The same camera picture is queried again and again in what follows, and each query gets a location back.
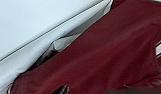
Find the red jacket with white sleeves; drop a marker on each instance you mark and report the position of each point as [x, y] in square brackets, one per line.
[106, 50]

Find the white wardrobe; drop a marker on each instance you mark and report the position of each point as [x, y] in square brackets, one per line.
[29, 20]

